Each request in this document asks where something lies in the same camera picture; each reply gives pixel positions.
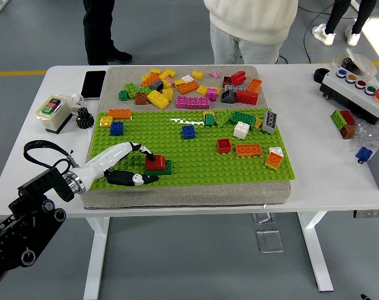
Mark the large yellow rounded brick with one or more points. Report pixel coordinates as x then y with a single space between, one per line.
157 99

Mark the red curved-top brick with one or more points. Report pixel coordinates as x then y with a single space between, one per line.
159 164

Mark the grey foam mat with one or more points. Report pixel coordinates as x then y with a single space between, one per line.
183 195

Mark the small white plastic part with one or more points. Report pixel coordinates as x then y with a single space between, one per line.
76 100

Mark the person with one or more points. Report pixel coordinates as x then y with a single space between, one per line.
97 28
251 18
336 15

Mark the orange eight-stud brick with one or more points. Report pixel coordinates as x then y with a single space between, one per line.
120 113
187 88

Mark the large red brick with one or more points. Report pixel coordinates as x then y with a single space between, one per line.
246 97

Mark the white round lidded container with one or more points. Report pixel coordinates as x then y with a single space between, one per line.
364 64

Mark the dark green eight-stud brick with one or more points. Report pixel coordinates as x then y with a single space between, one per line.
243 118
168 167

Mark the orange stud brick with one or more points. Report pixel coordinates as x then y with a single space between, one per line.
254 85
149 80

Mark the orange brick with yellow base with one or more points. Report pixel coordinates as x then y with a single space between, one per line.
273 161

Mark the clear plastic bag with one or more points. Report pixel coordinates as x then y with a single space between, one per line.
370 132

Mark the pink four-stud brick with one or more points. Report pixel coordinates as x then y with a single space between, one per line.
212 94

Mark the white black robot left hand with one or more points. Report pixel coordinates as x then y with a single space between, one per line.
105 159

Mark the green studded baseplate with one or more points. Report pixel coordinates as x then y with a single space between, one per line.
201 170

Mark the grey flat stud brick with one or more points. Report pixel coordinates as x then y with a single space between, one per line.
234 87

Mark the small yellow tilted brick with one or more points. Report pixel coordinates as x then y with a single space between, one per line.
258 123

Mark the blue brick keyring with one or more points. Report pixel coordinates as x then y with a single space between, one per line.
363 153

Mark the clear floor socket cover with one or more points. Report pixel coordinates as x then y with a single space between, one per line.
264 217
270 241

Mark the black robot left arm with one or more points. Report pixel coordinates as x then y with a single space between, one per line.
20 234

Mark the yellow stud brick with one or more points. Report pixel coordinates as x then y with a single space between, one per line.
178 82
155 71
167 74

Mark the black grey sloped brick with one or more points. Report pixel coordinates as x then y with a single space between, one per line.
228 97
156 85

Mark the black gear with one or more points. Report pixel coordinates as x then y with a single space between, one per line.
84 118

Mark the small dark green brick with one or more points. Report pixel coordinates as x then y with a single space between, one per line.
123 95

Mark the yellow hollow brick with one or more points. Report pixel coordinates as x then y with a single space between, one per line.
208 112

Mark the smartphone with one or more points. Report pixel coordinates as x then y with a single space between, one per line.
93 85

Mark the white table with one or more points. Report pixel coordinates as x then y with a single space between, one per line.
317 140

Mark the lime green stud brick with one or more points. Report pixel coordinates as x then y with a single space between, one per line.
130 90

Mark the blue four-stud brick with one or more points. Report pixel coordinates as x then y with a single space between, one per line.
189 132
117 128

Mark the lime green flat brick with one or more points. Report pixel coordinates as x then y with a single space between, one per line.
223 118

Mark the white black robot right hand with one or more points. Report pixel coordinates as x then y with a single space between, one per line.
364 297

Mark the white sloped brick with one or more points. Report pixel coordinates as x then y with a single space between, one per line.
276 152

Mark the white button control box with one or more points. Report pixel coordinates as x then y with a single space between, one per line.
351 93

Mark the small white brick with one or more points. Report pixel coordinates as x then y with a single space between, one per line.
186 78

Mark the pink long brick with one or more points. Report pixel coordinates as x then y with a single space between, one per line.
192 102

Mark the dark brown brick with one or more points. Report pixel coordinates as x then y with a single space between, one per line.
226 81

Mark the brown four-stud brick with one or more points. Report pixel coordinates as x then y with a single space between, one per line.
141 99

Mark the red stud brick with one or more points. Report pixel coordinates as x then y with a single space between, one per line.
348 117
238 77

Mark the table height control panel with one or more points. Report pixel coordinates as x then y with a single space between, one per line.
370 213

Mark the white four-stud brick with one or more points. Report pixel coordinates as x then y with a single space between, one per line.
241 130

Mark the cream switch box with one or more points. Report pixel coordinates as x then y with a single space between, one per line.
52 117

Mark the small teal green brick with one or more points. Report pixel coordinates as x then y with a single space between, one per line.
209 120

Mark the small pink brick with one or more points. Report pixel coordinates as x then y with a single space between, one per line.
170 80
213 74

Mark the yellow four-stud brick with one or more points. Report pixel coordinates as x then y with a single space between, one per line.
201 90
197 74
105 122
168 93

